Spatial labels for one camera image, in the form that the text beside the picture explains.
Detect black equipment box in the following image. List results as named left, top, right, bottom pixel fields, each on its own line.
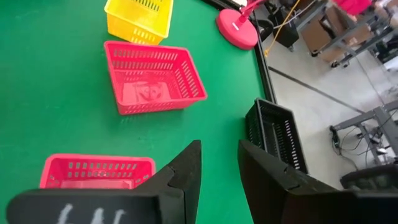
left=273, top=6, right=301, bottom=52

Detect yellow plastic basket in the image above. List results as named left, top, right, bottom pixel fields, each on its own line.
left=104, top=0, right=175, bottom=35
left=107, top=18, right=165, bottom=46

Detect brown cardboard box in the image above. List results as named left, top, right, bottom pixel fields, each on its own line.
left=300, top=4, right=369, bottom=63

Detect yellow cable with plug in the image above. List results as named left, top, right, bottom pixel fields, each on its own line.
left=263, top=0, right=302, bottom=58

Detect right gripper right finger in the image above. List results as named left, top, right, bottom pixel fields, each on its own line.
left=238, top=139, right=398, bottom=224

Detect green felt table cover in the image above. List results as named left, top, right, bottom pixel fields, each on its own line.
left=0, top=0, right=276, bottom=224

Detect pink plastic bin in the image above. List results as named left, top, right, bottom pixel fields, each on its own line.
left=333, top=0, right=373, bottom=16

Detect wooden worktable gray legs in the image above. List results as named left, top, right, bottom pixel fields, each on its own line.
left=295, top=0, right=398, bottom=68

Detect black corner bracket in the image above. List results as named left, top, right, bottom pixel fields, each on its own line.
left=251, top=18, right=274, bottom=43

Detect red plastic basket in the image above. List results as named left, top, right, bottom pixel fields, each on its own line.
left=104, top=40, right=208, bottom=116
left=39, top=153, right=157, bottom=190

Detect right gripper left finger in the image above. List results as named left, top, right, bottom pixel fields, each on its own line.
left=6, top=139, right=203, bottom=224

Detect red desk lamp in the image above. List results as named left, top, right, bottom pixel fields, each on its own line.
left=216, top=0, right=269, bottom=51

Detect black plastic basket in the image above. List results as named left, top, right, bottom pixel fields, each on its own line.
left=244, top=102, right=268, bottom=153
left=254, top=98, right=309, bottom=175

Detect gray metal desk frame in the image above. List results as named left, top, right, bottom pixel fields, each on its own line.
left=329, top=100, right=398, bottom=166

